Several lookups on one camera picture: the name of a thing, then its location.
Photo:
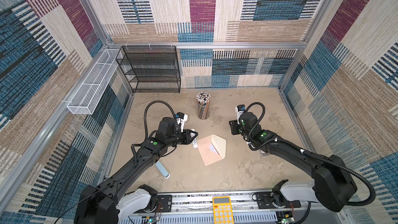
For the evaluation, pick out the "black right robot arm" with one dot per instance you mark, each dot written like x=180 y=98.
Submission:
x=333 y=184

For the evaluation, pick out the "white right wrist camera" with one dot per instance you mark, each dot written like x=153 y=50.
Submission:
x=239 y=111

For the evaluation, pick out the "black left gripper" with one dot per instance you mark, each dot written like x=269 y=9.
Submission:
x=186 y=136

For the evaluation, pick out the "white glue stick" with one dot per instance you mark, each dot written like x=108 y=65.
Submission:
x=194 y=135

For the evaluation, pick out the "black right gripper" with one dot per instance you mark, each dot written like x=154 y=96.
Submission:
x=233 y=125

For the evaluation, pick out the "highlighter marker pack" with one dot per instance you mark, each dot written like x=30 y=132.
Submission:
x=263 y=153

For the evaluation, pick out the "aluminium front rail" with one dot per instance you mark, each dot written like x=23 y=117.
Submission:
x=196 y=208

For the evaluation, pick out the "pencil holder cup with pencils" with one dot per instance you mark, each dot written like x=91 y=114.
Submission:
x=203 y=101

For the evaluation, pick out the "white wire mesh basket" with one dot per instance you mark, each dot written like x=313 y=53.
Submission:
x=89 y=93

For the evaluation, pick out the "pink lined letter paper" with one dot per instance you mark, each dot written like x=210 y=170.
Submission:
x=213 y=149

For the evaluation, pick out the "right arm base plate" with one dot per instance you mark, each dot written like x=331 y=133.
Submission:
x=272 y=200

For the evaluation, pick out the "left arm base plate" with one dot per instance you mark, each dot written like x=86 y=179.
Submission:
x=161 y=203

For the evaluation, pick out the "black wire mesh shelf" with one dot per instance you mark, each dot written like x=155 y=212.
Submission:
x=150 y=68

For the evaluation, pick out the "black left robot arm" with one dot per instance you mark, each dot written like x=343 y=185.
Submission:
x=108 y=203

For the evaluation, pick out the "yellow calculator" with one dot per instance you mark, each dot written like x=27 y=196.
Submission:
x=222 y=210

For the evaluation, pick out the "pink paper envelope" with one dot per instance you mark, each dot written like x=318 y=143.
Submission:
x=208 y=156

